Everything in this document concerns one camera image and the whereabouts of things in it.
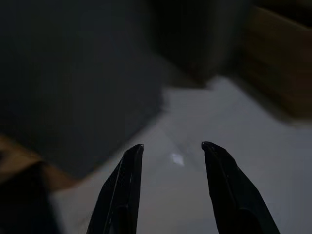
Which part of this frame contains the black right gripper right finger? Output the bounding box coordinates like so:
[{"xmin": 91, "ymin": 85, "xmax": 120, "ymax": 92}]
[{"xmin": 201, "ymin": 141, "xmax": 281, "ymax": 234}]

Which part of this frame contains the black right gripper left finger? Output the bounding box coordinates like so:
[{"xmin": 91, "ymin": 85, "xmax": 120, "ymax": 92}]
[{"xmin": 86, "ymin": 143, "xmax": 145, "ymax": 234}]

